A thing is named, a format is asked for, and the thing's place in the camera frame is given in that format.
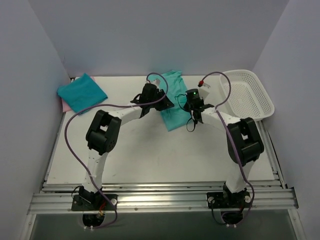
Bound light green t shirt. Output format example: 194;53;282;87
160;70;190;132

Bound white perforated plastic basket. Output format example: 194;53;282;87
219;69;275;122

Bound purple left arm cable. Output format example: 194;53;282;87
64;72;169;229

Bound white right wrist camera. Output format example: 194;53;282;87
198;80;211;100

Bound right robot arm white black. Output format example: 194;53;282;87
183;88;265;207

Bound aluminium rail frame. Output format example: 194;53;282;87
21;122;306;240

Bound folded pink t shirt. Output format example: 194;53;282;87
59;75;97;113

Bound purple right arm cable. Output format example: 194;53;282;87
198;71;255;225

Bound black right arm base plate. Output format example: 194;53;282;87
206;191;252;209

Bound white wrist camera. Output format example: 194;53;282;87
145;78;161;88
198;80;211;100

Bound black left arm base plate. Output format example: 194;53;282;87
71;194;113;212

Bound folded teal t shirt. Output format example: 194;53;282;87
56;72;109;116

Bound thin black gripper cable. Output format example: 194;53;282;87
174;93;198;133

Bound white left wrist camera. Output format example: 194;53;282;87
145;78;161;88

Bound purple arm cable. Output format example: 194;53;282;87
64;72;169;229
198;71;255;225

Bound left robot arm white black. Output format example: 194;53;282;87
79;83;174;210

